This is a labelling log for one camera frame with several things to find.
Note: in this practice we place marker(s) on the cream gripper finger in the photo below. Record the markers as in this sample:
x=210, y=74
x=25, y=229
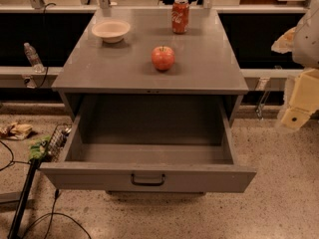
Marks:
x=284, y=43
x=301, y=101

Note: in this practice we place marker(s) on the red apple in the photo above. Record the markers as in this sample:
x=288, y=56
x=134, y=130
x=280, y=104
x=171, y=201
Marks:
x=163, y=58

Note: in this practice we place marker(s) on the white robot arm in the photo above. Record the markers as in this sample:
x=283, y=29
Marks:
x=306, y=38

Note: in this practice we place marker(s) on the grey open top drawer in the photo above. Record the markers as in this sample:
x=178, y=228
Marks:
x=186, y=138

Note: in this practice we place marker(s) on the grey metal cabinet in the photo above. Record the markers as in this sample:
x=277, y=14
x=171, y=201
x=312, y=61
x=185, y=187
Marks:
x=204, y=63

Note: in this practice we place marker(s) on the red cola can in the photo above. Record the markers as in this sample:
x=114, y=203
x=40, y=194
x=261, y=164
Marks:
x=179, y=16

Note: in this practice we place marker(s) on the white paper bowl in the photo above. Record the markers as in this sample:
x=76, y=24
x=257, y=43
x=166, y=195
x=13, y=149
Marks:
x=112, y=30

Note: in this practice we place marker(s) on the clear plastic water bottle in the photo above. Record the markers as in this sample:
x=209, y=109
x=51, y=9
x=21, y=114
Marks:
x=33, y=58

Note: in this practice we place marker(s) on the green snack bag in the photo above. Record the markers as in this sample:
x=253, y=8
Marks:
x=38, y=147

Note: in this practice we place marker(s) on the black metal pole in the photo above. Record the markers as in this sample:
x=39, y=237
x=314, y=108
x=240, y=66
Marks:
x=15, y=226

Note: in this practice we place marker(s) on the metal bracket clamp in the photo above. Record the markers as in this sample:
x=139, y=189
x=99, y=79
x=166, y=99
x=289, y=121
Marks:
x=262, y=87

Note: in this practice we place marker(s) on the black drawer handle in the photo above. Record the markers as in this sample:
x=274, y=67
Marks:
x=147, y=181

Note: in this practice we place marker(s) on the wire mesh basket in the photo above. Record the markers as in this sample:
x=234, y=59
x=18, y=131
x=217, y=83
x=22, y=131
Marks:
x=57, y=141

